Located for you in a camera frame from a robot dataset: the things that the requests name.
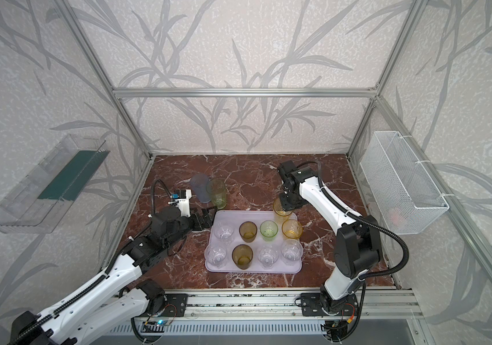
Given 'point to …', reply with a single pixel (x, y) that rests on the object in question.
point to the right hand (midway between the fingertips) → (290, 204)
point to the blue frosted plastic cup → (201, 184)
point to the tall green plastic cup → (216, 187)
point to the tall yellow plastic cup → (280, 215)
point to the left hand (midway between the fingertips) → (209, 209)
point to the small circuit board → (161, 322)
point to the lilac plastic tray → (254, 242)
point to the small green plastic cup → (268, 230)
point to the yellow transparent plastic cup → (291, 228)
